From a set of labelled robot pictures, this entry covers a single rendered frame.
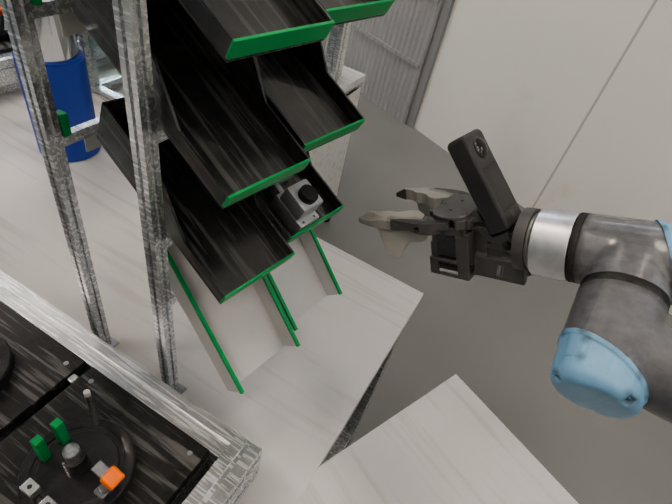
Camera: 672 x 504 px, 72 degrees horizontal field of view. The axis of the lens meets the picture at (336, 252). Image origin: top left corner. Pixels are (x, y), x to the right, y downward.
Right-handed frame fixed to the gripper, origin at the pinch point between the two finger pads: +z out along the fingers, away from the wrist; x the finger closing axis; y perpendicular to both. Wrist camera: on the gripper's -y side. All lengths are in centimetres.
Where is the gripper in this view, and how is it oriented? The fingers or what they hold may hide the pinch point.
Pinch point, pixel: (384, 201)
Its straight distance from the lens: 64.2
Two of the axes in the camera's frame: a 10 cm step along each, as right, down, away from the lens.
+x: 6.3, -4.4, 6.4
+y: 1.5, 8.8, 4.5
